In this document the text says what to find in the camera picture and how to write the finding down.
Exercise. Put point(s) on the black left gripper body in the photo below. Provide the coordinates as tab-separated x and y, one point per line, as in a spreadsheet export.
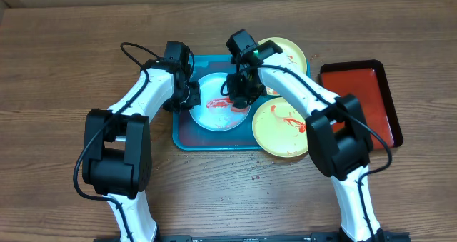
185	99

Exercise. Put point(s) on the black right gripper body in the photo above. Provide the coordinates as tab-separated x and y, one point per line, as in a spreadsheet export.
246	88

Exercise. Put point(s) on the green pink sponge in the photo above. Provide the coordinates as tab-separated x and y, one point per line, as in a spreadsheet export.
240	107

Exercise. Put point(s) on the light blue plate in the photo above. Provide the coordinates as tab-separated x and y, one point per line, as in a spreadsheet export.
216	112

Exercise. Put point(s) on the yellow-green plate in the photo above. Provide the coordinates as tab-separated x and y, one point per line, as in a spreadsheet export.
279	129
293	52

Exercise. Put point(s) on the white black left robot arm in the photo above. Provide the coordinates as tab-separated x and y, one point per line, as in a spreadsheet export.
115	163

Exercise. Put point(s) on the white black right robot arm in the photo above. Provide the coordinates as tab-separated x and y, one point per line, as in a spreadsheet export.
339	140

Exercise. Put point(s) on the teal plastic tray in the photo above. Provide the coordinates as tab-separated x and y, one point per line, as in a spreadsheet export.
189	136

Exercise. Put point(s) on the black tray red inside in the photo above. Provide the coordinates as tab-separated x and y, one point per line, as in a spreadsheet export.
367	81

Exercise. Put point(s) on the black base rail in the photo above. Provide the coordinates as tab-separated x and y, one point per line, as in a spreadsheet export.
384	236

